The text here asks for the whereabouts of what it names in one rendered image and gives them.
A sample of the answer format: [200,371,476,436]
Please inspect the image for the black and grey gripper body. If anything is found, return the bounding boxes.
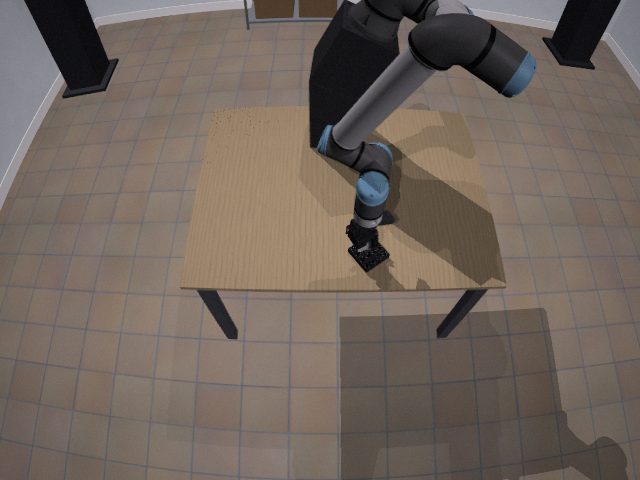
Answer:
[346,218,378,250]

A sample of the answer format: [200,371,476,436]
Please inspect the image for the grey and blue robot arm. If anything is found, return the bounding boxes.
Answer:
[317,0,536,228]

